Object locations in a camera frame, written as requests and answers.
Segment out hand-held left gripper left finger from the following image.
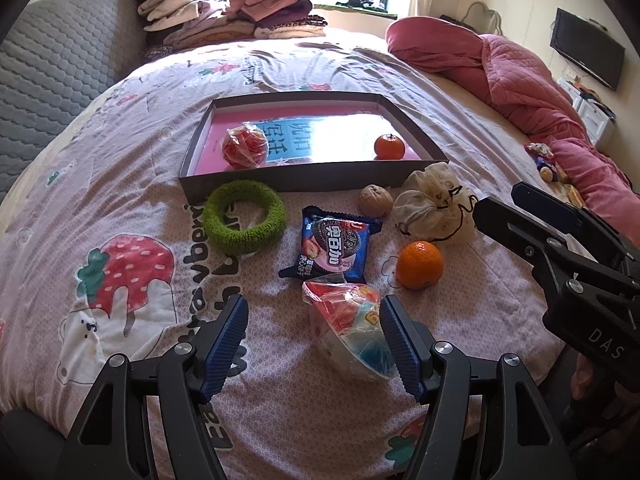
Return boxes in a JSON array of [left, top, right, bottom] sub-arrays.
[[60, 294, 251, 480]]

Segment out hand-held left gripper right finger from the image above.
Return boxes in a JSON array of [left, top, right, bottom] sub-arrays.
[[379, 294, 568, 480]]

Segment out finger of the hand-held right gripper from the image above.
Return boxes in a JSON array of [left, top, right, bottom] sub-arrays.
[[472, 197, 636, 307], [511, 181, 640, 262]]

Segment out clear snack bag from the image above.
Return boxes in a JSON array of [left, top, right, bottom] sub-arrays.
[[301, 280, 401, 381]]

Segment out white drawstring pouch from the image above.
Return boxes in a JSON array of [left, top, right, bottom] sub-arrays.
[[392, 161, 481, 245]]

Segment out bright orange tangerine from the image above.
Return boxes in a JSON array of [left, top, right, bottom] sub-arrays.
[[396, 241, 445, 291]]

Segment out blue cookie packet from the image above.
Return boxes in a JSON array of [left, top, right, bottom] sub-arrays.
[[278, 206, 383, 283]]

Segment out shallow cardboard box pink bottom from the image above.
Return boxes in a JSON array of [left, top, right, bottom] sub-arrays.
[[178, 91, 450, 206]]

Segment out person's right hand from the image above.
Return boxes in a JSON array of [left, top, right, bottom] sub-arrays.
[[570, 352, 603, 403]]

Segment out white drawer cabinet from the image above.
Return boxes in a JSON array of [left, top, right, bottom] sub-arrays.
[[557, 77, 616, 148]]

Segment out beige bed sheet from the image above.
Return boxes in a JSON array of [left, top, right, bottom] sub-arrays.
[[425, 72, 591, 221]]

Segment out pink quilted duvet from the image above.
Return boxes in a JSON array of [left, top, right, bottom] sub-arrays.
[[385, 16, 640, 248]]

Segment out small dark orange tangerine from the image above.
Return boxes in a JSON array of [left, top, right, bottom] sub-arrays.
[[374, 133, 406, 161]]

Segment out black television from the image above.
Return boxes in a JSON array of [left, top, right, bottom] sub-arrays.
[[550, 8, 626, 92]]

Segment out strawberry printed bed sheet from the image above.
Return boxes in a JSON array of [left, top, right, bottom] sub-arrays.
[[0, 27, 571, 480]]

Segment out dark clothes on windowsill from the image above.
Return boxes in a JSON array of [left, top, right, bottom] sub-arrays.
[[332, 0, 388, 13]]

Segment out grey quilted headboard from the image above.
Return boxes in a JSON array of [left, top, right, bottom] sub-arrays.
[[0, 0, 151, 201]]

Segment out pile of folded clothes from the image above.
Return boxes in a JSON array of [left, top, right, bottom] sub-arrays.
[[131, 0, 328, 61]]

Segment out green knitted ring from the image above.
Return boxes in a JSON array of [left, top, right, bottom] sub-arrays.
[[202, 180, 287, 255]]

